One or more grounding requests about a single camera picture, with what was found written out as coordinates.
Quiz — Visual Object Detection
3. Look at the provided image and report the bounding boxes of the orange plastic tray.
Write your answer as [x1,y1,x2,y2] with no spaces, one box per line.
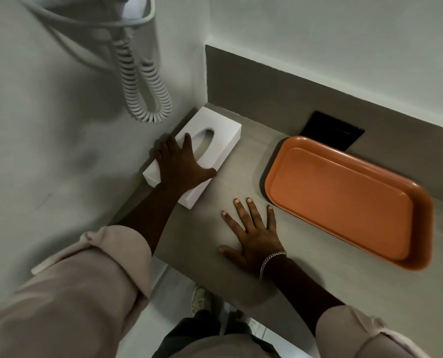
[264,136,434,272]

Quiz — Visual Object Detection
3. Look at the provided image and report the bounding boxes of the white tissue box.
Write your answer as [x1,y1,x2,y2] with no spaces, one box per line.
[143,106,242,210]

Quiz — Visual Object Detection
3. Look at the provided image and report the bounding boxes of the white wall-mounted hair dryer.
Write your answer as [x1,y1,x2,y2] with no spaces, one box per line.
[16,0,157,31]

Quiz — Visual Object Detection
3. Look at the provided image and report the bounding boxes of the silver chain bracelet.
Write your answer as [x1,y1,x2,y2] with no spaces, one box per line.
[259,250,287,282]

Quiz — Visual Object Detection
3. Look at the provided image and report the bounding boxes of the white shoe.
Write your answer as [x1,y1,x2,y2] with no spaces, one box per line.
[190,286,211,316]

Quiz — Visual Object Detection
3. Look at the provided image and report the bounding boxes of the person's left hand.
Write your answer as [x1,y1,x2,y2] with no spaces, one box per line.
[154,133,218,194]

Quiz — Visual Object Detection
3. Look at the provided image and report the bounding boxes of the beige left sleeve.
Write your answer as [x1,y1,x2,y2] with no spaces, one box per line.
[0,225,153,358]

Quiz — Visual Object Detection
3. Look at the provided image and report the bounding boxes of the beige right sleeve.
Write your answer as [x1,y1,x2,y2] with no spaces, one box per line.
[315,305,432,358]

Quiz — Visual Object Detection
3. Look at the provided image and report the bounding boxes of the white coiled cord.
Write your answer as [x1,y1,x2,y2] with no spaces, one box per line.
[111,26,173,124]

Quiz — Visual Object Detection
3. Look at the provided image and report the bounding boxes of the beige sleeve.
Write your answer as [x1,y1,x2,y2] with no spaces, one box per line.
[315,305,432,358]
[0,225,153,358]

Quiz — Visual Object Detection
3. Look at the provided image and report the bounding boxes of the dark trousers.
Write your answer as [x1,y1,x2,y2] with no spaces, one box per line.
[152,309,282,358]

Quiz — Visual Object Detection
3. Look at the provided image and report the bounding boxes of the person's right forearm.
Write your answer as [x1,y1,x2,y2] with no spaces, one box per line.
[260,253,347,326]

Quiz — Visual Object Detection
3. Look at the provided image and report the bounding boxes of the person's left forearm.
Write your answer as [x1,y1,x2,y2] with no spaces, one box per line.
[118,182,188,259]

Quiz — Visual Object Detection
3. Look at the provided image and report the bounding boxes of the person's right hand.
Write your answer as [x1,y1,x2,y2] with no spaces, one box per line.
[218,198,287,276]

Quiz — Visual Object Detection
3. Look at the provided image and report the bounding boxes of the black wall outlet plate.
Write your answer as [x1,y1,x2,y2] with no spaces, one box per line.
[303,111,365,151]

